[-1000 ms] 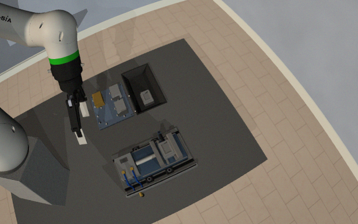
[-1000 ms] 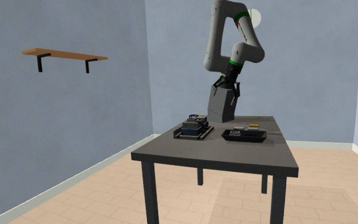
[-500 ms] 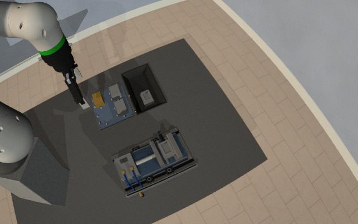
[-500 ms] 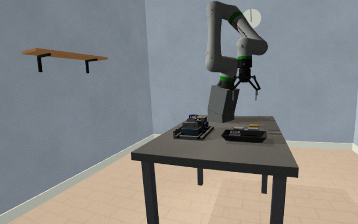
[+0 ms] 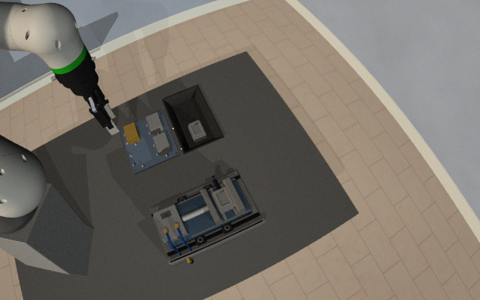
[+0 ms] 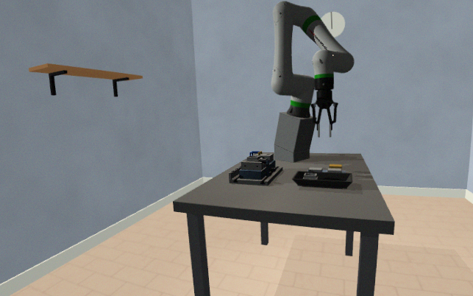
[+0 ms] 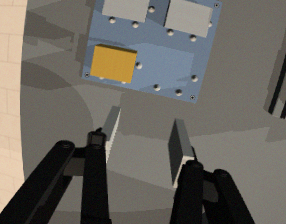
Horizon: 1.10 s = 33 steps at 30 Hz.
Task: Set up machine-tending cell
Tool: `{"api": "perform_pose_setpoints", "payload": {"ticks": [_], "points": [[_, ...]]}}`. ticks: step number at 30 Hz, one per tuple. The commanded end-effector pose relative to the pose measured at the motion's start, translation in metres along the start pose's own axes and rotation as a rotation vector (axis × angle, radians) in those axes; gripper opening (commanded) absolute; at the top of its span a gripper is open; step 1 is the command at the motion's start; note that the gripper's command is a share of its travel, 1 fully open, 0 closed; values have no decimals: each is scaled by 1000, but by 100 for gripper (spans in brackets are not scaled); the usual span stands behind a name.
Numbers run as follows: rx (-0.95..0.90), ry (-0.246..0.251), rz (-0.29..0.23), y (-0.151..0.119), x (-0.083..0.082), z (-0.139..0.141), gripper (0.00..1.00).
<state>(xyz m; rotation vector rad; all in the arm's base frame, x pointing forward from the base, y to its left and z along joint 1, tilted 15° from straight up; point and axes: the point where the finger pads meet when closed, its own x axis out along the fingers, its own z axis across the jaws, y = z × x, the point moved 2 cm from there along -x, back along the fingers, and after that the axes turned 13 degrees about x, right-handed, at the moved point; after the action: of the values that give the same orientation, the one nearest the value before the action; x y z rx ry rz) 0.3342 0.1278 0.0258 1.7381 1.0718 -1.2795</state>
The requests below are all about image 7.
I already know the grey rectangular block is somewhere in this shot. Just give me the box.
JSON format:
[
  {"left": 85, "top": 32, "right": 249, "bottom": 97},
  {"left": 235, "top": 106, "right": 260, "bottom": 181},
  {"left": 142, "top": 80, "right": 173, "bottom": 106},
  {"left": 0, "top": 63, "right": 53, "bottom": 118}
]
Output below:
[
  {"left": 102, "top": 0, "right": 150, "bottom": 22},
  {"left": 163, "top": 0, "right": 213, "bottom": 38}
]

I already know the brass block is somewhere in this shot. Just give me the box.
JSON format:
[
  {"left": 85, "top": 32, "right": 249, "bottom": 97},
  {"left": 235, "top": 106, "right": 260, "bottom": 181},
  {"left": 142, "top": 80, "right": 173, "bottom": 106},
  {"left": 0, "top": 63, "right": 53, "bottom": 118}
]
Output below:
[{"left": 90, "top": 43, "right": 138, "bottom": 83}]

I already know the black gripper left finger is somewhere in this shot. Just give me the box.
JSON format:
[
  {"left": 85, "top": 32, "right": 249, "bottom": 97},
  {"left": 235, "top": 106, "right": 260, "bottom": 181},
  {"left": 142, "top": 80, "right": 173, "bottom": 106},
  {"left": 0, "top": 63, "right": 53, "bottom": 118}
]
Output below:
[{"left": 0, "top": 106, "right": 121, "bottom": 224}]

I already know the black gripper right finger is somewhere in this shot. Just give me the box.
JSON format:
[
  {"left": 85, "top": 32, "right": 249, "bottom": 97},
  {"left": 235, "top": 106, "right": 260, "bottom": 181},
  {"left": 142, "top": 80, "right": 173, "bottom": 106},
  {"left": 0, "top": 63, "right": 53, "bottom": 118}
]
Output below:
[{"left": 168, "top": 118, "right": 255, "bottom": 224}]

